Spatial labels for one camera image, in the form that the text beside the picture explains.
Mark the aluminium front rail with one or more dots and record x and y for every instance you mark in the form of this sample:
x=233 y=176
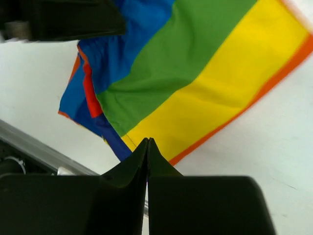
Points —
x=39 y=151

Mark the rainbow striped shorts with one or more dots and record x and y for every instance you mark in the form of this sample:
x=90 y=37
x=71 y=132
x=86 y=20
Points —
x=183 y=70

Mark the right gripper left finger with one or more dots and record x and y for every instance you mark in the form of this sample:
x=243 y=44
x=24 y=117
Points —
x=41 y=204

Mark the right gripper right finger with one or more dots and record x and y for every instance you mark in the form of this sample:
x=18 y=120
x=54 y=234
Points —
x=203 y=205

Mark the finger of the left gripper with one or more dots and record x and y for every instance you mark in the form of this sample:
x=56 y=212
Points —
x=59 y=20

